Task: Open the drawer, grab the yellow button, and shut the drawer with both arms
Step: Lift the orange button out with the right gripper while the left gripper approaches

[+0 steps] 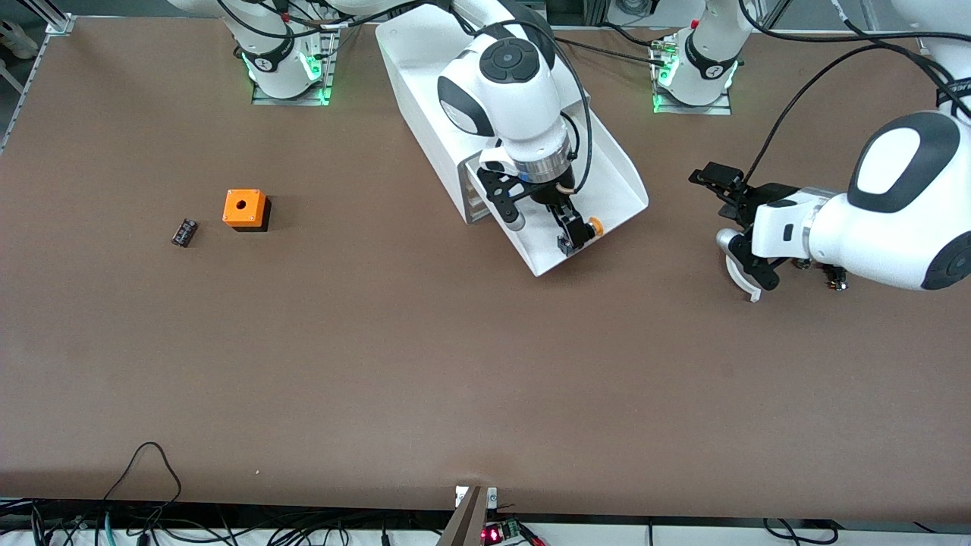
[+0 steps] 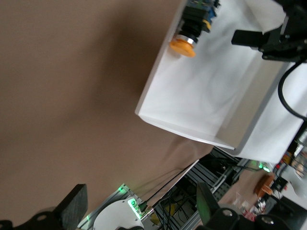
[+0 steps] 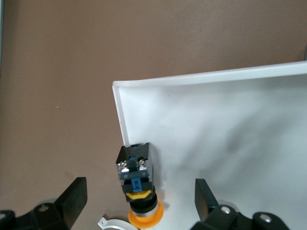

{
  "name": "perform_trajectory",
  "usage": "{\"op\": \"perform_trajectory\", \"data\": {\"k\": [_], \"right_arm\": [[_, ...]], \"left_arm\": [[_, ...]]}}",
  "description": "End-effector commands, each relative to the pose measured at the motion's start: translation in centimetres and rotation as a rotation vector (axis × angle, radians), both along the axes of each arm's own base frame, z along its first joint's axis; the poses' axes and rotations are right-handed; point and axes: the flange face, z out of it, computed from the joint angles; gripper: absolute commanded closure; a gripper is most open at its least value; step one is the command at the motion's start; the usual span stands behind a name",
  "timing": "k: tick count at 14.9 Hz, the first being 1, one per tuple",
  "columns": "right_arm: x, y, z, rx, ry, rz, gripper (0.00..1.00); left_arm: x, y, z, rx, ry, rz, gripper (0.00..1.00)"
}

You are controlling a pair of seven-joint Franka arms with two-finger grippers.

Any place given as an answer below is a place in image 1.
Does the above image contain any circuit board with red light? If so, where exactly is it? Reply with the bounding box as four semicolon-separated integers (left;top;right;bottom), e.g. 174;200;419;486
480;519;526;545

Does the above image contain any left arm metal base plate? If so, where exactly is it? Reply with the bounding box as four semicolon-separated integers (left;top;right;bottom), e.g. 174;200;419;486
651;34;734;116

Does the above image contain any black looped cable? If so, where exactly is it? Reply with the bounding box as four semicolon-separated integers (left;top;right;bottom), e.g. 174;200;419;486
101;441;183;507

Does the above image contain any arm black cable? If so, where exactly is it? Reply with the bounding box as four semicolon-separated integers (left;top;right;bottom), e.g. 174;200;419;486
740;0;971;187
523;19;594;196

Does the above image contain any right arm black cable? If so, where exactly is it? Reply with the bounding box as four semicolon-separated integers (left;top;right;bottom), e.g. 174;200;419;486
523;19;594;196

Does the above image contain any white half-ring plastic clamp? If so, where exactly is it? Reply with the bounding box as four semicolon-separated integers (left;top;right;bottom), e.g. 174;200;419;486
724;254;763;303

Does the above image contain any orange box with hole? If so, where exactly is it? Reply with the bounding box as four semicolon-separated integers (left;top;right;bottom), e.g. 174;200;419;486
222;188;272;233

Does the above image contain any aluminium profile bar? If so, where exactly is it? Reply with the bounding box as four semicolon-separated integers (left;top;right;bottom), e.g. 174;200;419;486
435;485;490;546

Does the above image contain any thin black power cable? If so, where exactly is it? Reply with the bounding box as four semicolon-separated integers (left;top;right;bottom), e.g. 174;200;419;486
552;34;670;67

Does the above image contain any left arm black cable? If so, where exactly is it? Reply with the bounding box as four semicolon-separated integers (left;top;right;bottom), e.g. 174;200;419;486
740;0;971;187

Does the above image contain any black curled cable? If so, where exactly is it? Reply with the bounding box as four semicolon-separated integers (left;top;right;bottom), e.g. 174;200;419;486
761;517;841;545

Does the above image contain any white drawer cabinet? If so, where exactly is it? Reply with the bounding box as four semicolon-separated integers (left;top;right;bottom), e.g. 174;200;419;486
376;15;594;226

